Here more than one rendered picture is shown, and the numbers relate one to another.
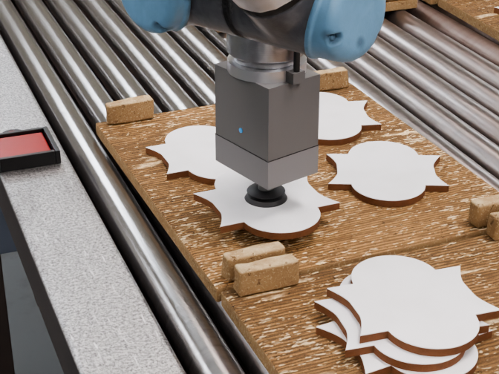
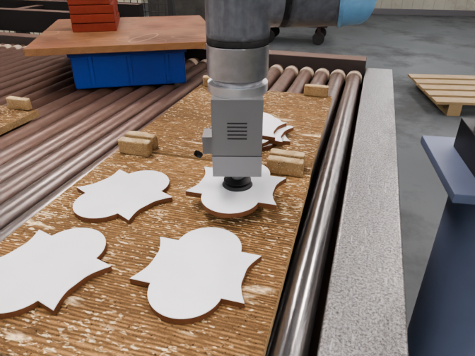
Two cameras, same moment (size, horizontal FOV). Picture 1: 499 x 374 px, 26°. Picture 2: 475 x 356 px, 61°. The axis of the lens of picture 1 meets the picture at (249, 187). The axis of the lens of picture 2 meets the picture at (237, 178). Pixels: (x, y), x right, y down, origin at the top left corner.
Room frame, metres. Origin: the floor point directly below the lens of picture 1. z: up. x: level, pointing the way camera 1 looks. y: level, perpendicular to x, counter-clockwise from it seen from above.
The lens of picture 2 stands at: (1.35, 0.29, 1.25)
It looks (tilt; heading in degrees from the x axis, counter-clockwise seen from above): 30 degrees down; 219
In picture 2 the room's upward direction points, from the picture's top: straight up
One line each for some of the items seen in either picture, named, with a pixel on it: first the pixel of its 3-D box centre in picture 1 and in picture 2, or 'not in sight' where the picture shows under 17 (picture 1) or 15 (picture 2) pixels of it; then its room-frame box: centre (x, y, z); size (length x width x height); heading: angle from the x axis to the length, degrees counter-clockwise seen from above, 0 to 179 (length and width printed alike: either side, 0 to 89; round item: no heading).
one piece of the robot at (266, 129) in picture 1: (277, 110); (229, 121); (0.97, -0.03, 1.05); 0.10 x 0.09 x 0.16; 128
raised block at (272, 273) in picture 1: (266, 274); (287, 159); (0.84, -0.02, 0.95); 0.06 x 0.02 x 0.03; 112
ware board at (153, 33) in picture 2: not in sight; (130, 31); (0.54, -0.79, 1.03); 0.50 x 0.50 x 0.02; 51
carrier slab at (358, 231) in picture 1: (295, 172); (156, 234); (1.09, -0.05, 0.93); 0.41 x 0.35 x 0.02; 23
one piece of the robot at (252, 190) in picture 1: (266, 185); (237, 175); (0.97, -0.02, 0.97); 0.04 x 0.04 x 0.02
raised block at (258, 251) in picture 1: (253, 261); (285, 166); (0.86, 0.00, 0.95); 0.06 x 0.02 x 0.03; 113
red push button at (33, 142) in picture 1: (22, 150); not in sight; (1.16, 0.27, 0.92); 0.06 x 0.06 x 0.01; 21
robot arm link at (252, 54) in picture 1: (269, 35); (237, 61); (0.96, -0.02, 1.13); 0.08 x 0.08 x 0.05
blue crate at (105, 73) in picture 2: not in sight; (131, 56); (0.58, -0.74, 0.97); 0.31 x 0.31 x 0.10; 51
